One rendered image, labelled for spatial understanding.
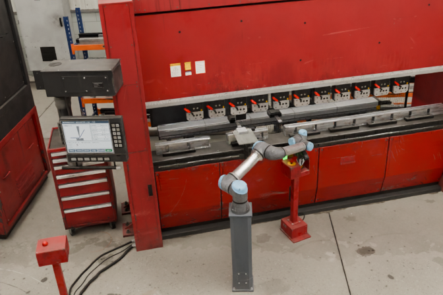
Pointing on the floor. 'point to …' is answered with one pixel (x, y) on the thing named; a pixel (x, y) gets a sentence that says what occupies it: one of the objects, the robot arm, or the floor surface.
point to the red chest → (82, 189)
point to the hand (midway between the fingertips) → (300, 165)
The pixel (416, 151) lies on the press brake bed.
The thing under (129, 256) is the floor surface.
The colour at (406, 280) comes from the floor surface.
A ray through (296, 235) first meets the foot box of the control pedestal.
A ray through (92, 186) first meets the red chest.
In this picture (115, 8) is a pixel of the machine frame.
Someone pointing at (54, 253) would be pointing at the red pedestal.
